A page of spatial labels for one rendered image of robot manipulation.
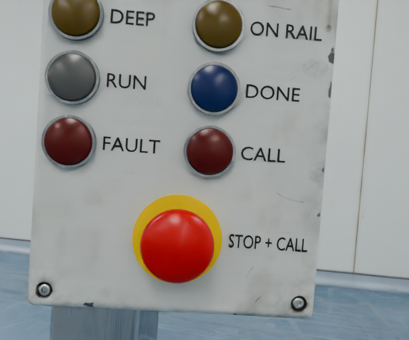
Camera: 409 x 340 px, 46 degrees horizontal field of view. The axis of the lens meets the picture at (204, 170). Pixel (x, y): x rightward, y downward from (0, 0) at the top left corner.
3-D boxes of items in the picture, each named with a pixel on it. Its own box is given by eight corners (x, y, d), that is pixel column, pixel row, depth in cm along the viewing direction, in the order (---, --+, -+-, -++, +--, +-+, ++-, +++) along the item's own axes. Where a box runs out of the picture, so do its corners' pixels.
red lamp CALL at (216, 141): (232, 177, 28) (236, 129, 27) (183, 174, 27) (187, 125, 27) (231, 176, 28) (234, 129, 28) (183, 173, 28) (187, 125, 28)
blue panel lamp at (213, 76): (237, 114, 27) (241, 65, 27) (188, 110, 27) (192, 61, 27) (235, 115, 28) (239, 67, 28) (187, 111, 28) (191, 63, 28)
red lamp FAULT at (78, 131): (90, 168, 27) (93, 118, 27) (40, 164, 27) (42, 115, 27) (92, 167, 28) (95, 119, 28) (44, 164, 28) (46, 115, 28)
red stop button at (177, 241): (212, 289, 26) (218, 214, 25) (136, 285, 25) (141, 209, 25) (207, 267, 30) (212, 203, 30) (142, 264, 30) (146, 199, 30)
